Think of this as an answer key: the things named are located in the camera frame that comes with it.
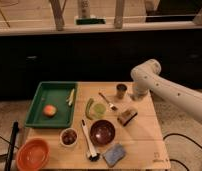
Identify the grey-blue towel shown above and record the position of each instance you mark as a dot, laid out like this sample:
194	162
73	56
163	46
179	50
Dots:
133	97

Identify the metal cup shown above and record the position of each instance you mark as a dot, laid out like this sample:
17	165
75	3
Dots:
121	90

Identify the wooden block brush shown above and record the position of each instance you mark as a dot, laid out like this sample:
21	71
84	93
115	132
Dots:
126	116

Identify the orange plastic bowl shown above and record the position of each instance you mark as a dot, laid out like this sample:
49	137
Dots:
33	155

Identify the dark red bowl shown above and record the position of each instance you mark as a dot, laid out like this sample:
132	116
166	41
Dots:
102	132

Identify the green measuring cup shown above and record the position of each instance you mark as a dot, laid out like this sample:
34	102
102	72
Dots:
94	110

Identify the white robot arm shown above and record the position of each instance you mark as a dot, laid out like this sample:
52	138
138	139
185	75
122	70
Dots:
146	77

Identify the small brush with wooden handle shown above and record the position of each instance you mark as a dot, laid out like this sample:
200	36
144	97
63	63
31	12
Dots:
110	104

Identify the white bowl with dark contents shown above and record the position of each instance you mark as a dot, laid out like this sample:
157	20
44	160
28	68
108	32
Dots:
68	137

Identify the green base white object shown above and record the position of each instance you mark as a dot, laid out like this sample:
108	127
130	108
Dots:
84	15

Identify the orange peach fruit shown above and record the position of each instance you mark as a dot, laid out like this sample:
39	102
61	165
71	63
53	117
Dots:
49	110

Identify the blue sponge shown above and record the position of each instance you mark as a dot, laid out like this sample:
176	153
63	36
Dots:
114	154

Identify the green plastic tray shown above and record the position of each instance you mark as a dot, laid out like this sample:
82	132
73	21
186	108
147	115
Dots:
62	96

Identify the black pole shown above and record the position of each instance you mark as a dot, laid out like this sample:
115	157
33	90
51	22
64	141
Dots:
9	158

